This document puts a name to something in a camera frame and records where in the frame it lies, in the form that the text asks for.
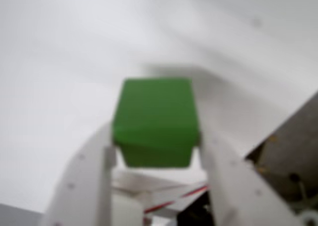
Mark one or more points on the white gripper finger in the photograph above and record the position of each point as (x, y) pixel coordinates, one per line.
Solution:
(238, 193)
(82, 186)

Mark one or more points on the green cube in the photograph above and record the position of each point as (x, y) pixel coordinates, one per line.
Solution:
(154, 116)

